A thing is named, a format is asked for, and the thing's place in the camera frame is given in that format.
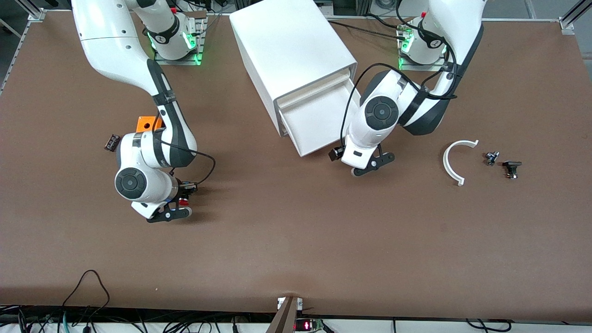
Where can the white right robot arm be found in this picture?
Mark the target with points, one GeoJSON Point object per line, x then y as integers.
{"type": "Point", "coordinates": [111, 41]}

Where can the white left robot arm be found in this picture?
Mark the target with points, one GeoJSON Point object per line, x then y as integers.
{"type": "Point", "coordinates": [458, 27]}

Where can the black button holder part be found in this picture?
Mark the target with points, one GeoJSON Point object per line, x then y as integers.
{"type": "Point", "coordinates": [511, 164]}

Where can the white drawer cabinet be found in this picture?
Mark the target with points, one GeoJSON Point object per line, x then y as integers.
{"type": "Point", "coordinates": [286, 41]}

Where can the white curved plastic piece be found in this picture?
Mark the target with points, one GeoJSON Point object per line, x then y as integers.
{"type": "Point", "coordinates": [446, 163]}

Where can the small black connector part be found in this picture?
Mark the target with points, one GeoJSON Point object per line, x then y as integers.
{"type": "Point", "coordinates": [112, 142]}

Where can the circuit board with red display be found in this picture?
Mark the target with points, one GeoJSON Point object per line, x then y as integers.
{"type": "Point", "coordinates": [306, 325]}

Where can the orange button enclosure box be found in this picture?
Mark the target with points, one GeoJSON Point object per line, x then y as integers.
{"type": "Point", "coordinates": [144, 125]}

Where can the small metal bracket part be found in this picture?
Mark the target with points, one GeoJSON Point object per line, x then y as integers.
{"type": "Point", "coordinates": [491, 158]}

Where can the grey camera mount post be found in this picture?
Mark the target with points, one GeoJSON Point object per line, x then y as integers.
{"type": "Point", "coordinates": [283, 319]}

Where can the aluminium frame profile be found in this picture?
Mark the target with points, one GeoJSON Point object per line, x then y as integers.
{"type": "Point", "coordinates": [568, 24]}
{"type": "Point", "coordinates": [36, 15]}

